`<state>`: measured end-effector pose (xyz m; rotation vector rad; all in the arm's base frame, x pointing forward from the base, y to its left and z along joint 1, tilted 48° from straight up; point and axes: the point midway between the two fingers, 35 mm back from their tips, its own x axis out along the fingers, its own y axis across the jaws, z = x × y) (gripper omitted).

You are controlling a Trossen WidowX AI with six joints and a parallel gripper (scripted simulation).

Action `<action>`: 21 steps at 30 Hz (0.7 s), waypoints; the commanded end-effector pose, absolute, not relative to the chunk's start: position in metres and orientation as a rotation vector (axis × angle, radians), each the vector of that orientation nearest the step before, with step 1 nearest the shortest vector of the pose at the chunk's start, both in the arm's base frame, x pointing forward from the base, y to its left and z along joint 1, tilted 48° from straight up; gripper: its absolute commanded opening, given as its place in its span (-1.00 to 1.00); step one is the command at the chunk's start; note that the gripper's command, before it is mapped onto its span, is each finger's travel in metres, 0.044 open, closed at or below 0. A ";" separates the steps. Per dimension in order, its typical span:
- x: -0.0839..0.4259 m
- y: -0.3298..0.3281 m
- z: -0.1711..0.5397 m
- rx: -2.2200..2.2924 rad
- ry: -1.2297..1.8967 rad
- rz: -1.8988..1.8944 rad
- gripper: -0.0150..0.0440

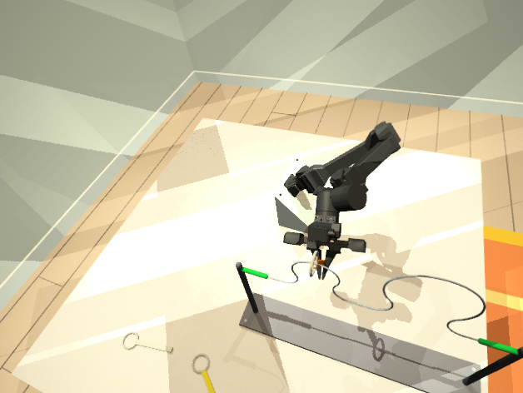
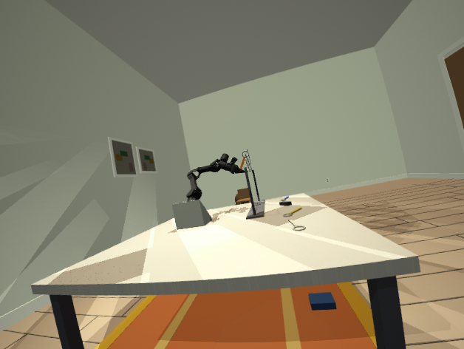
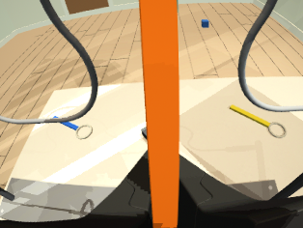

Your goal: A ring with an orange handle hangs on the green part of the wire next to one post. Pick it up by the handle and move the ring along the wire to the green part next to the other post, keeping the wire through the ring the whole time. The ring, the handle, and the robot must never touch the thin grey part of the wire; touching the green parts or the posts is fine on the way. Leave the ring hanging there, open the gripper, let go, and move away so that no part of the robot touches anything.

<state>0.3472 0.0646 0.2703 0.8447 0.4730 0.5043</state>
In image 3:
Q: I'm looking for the orange bar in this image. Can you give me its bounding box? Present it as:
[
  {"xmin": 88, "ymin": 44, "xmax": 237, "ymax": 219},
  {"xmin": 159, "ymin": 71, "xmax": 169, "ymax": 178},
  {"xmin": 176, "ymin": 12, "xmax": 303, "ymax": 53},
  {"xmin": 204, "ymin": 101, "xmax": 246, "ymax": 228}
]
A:
[{"xmin": 139, "ymin": 0, "xmax": 179, "ymax": 228}]

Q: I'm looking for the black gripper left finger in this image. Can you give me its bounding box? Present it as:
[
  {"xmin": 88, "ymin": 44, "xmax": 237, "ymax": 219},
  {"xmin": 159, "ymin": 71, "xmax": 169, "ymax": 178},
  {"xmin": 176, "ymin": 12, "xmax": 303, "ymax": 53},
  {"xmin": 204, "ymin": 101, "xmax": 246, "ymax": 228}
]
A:
[{"xmin": 0, "ymin": 150, "xmax": 152, "ymax": 228}]

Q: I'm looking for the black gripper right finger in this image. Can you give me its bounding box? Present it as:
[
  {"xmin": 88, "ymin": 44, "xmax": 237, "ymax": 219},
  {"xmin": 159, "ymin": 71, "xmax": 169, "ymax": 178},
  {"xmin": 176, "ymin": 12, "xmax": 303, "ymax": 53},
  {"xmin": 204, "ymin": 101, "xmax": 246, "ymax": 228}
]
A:
[{"xmin": 178, "ymin": 154, "xmax": 303, "ymax": 228}]

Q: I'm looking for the blue handle with grey loop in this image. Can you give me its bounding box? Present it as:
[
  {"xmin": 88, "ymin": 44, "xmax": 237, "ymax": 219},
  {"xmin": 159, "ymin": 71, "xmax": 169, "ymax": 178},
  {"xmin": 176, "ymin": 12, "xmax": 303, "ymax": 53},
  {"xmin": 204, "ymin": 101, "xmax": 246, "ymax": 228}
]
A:
[{"xmin": 61, "ymin": 122, "xmax": 93, "ymax": 138}]

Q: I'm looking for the yellow handle with grey ring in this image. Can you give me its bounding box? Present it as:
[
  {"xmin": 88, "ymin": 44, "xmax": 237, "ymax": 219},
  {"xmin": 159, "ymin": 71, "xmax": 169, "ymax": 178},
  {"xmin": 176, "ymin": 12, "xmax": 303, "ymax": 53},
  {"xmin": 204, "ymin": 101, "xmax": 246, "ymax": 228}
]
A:
[{"xmin": 230, "ymin": 104, "xmax": 287, "ymax": 137}]

